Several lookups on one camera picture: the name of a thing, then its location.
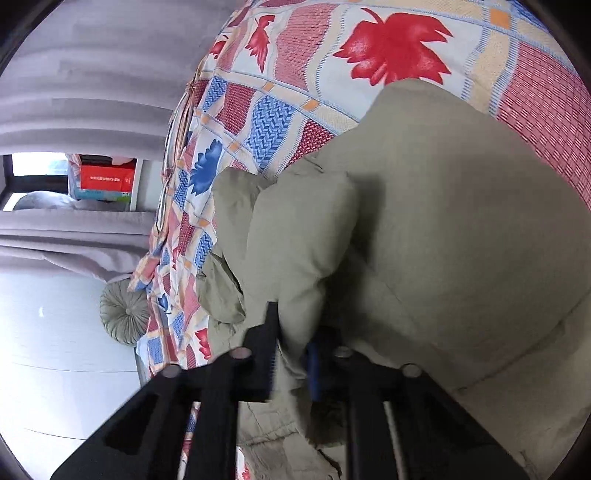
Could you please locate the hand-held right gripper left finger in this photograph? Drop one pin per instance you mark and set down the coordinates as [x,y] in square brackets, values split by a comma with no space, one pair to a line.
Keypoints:
[264,364]

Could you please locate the white cabinet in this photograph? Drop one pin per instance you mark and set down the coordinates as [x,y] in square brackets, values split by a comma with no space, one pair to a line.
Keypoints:
[141,184]

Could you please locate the red box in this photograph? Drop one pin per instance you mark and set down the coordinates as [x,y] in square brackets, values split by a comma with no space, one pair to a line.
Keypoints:
[106,179]

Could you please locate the light blue box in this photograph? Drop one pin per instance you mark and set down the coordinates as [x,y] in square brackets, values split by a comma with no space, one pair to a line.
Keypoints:
[74,182]

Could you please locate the olive green padded jacket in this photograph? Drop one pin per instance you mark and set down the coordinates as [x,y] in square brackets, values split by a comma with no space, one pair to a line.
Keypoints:
[438,230]

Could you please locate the leaf print patchwork blanket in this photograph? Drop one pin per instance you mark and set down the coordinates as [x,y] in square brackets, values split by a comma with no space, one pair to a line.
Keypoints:
[397,41]

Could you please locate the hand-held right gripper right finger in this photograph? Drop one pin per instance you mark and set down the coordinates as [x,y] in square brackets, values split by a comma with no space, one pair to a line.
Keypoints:
[316,371]

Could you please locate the grey curtain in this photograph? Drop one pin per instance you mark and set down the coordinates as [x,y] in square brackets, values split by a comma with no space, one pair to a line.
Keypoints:
[92,92]
[69,240]

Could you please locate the round green pleated cushion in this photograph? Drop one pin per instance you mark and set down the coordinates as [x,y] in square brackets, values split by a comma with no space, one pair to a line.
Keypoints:
[122,314]

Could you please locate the dark window frame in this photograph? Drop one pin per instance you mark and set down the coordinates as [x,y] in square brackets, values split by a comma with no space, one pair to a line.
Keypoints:
[37,181]

